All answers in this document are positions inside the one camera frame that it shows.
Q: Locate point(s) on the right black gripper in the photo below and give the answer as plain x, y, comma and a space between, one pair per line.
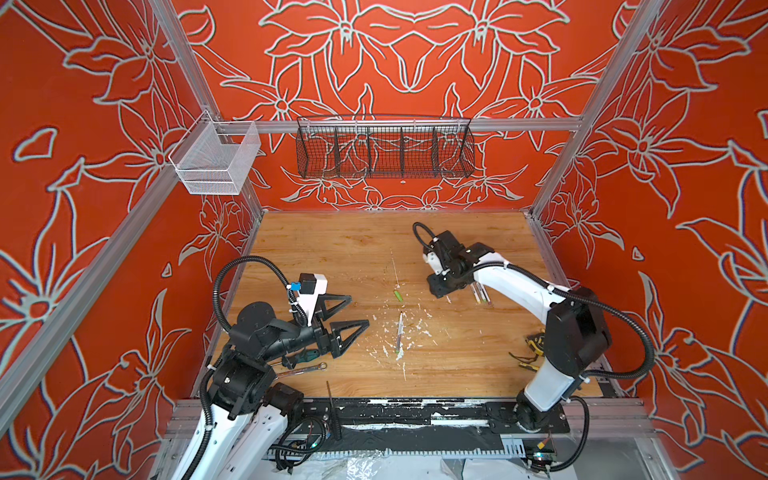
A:
435, 287

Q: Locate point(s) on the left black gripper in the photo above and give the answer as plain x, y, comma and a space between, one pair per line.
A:
333, 341

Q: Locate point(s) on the white pen yellow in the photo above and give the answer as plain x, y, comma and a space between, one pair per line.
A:
475, 293

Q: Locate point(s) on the white pen purple end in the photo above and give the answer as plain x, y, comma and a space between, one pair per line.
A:
485, 296

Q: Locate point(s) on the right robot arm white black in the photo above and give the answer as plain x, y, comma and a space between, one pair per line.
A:
576, 333

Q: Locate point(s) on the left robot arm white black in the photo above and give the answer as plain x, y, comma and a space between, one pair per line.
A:
246, 413

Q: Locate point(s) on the metal wrench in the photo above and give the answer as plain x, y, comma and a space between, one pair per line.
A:
303, 370

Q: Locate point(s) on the white mesh basket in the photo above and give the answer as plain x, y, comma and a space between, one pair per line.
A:
207, 162

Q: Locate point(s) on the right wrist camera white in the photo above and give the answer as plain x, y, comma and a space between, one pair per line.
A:
434, 262

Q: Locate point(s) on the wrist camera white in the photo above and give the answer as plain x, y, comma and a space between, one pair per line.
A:
303, 296
434, 262

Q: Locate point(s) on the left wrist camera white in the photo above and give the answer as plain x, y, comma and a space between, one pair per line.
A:
303, 296

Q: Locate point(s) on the green handle screwdriver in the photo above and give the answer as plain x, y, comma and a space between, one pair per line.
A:
307, 355

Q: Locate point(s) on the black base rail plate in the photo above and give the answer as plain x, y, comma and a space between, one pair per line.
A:
495, 414

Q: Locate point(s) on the black wire basket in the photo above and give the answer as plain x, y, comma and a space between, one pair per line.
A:
358, 147

